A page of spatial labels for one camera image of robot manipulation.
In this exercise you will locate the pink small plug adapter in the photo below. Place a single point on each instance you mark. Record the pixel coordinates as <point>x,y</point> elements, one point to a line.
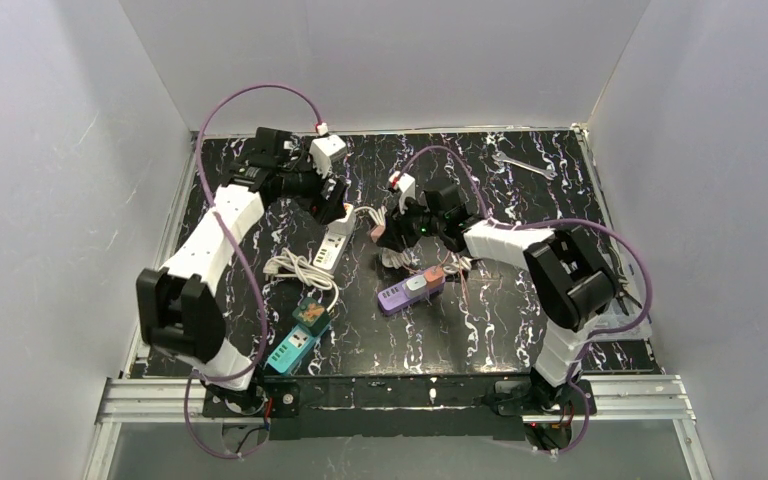
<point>377,232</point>

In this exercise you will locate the green dragon socket cube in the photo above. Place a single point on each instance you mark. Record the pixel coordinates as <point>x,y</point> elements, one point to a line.
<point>313,317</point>

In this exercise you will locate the purple power strip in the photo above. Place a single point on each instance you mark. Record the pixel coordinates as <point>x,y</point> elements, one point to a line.
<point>393,299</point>

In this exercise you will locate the teal power strip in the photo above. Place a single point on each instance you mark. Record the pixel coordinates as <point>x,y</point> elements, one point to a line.
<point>287,357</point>

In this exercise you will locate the white multi-socket adapter plug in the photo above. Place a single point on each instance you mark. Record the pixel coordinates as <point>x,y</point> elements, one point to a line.
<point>346,224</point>

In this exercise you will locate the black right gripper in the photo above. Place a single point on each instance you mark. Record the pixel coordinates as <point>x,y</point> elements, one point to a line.
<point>393,225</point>

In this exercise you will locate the white power strip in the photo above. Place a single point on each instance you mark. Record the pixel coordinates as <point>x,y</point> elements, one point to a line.
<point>332,249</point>

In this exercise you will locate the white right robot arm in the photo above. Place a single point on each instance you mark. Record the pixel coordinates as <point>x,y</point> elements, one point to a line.
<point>572,280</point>

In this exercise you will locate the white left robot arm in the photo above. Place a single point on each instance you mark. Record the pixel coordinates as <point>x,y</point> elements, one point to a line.
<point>178,312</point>

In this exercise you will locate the clear plastic parts box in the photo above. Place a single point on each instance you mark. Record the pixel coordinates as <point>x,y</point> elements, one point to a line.
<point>624,309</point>

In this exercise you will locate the silver wrench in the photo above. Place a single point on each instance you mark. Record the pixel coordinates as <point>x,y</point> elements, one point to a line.
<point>501,157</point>

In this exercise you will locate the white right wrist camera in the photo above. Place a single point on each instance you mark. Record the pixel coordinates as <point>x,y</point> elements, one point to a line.
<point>405,186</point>

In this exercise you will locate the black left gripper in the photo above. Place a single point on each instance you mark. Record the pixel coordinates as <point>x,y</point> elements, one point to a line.
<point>330,201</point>

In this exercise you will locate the small white cube charger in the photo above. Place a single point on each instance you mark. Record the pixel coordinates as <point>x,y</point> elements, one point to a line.
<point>415,286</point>

